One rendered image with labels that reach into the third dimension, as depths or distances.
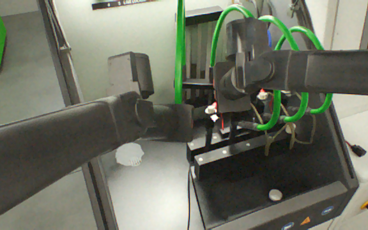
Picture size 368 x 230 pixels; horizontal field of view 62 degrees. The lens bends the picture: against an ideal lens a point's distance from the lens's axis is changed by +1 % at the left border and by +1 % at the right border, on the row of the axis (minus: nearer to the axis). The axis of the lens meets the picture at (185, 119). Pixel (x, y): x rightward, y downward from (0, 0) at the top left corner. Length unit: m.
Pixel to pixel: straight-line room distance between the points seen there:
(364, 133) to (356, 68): 0.70
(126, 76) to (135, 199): 0.62
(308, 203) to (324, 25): 0.48
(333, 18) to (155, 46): 0.51
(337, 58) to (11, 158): 0.37
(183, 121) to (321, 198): 0.52
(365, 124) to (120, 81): 0.89
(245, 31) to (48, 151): 0.38
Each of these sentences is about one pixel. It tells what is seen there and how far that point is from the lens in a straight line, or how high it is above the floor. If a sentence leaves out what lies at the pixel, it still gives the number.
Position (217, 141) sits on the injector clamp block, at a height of 0.98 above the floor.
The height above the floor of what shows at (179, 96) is 1.32.
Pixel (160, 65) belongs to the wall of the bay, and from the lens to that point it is 1.02.
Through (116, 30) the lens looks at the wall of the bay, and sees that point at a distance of 0.93.
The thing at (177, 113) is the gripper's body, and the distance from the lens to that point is 0.52.
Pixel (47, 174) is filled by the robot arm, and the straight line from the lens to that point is 0.25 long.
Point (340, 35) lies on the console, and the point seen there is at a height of 1.26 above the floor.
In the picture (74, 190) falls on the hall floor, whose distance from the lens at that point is 2.14.
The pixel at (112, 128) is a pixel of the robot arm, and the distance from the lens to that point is 0.33.
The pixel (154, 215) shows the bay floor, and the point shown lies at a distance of 0.96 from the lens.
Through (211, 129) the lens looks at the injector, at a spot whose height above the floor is 1.08.
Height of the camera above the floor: 1.66
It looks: 42 degrees down
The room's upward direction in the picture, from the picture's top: straight up
